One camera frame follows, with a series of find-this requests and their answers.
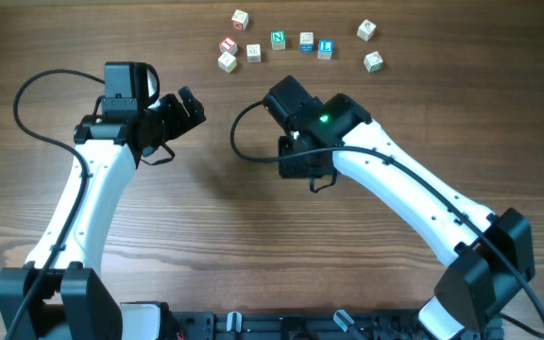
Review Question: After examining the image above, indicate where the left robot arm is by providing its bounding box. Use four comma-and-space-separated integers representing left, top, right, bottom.
0, 61, 206, 339

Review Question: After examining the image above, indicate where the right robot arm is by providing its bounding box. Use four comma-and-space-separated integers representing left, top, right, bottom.
263, 76, 536, 339

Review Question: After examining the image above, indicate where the blue L letter block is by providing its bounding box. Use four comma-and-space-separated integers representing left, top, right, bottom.
317, 40, 333, 60

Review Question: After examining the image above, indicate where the wooden block blue front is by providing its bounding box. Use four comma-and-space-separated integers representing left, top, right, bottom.
299, 32, 315, 52

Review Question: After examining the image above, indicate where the wooden block green side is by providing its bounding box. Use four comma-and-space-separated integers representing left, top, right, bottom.
364, 51, 384, 73

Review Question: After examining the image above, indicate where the green N letter block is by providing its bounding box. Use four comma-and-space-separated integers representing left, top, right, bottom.
270, 30, 286, 51

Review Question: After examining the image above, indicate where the wooden block picture top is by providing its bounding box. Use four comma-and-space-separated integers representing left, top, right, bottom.
246, 44, 262, 63

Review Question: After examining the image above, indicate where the plain wooden block yellow side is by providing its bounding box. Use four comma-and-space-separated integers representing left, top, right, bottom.
218, 51, 237, 73

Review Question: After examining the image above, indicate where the wooden block far right top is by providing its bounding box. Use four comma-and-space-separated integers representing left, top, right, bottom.
357, 19, 377, 42

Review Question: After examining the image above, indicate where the red L letter block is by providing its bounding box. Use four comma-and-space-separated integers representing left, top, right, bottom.
219, 36, 238, 55

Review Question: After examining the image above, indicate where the wooden block top left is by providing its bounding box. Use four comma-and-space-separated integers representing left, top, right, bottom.
231, 9, 249, 31

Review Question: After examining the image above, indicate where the right black cable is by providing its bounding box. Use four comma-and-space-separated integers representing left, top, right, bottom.
229, 100, 544, 340

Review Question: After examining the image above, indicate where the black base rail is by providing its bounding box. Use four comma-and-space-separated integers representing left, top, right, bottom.
162, 310, 434, 340

